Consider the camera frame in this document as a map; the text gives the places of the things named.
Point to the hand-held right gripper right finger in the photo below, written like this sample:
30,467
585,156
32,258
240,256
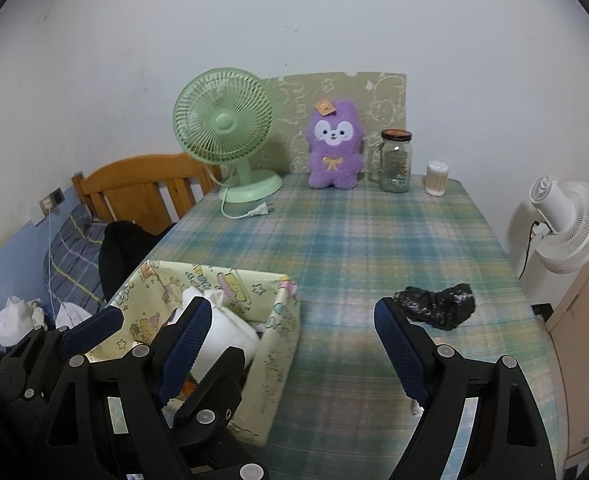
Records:
399,350

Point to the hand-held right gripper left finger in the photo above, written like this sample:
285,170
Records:
184,345

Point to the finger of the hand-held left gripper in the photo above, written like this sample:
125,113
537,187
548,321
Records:
94,322

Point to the white plastic bag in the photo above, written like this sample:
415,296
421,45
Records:
229,335

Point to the black plastic bag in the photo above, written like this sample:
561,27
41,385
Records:
439,305

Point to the cartoon printed yellow box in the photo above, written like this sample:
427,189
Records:
274,360

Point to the blue plaid pillow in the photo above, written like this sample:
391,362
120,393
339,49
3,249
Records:
79,255

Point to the black cloth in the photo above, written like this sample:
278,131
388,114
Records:
124,250

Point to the wooden bed headboard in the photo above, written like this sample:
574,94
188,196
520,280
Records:
134,180

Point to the cotton swab container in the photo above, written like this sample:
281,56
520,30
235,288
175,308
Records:
436,180

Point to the glass jar mug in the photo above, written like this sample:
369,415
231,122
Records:
397,170

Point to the purple plush toy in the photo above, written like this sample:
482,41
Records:
332,165

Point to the white floor fan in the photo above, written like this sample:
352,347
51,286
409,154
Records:
569,225

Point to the green desk fan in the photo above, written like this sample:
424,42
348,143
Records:
224,120

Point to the beige patterned board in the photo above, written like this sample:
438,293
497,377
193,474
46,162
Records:
294,105

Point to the white wall socket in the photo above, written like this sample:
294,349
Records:
47,204

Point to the dark wall socket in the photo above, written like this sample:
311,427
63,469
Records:
57,196

